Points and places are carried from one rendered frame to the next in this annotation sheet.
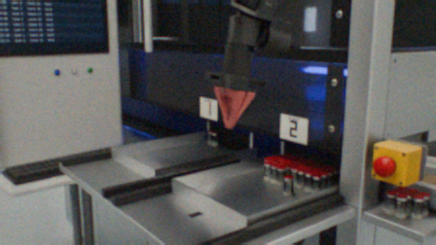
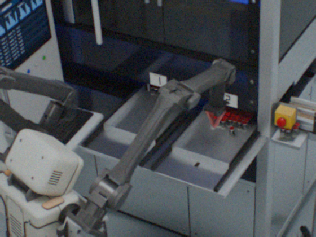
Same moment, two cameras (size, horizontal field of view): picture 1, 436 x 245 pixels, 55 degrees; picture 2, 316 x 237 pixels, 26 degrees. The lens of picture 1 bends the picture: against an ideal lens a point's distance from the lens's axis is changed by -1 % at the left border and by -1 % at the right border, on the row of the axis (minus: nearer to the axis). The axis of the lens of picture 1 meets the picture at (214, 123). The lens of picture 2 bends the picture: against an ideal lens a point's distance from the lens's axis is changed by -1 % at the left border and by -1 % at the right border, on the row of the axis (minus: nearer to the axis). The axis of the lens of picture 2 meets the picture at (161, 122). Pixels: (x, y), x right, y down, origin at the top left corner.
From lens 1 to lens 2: 210 cm
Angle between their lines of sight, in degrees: 30
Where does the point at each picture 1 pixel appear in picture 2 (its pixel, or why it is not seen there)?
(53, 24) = (22, 40)
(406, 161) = (290, 119)
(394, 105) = (280, 84)
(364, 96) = (268, 90)
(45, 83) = not seen: hidden behind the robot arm
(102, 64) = (49, 48)
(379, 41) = (273, 66)
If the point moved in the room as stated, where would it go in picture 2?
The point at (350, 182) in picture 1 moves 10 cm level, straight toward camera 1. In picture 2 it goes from (263, 126) to (268, 140)
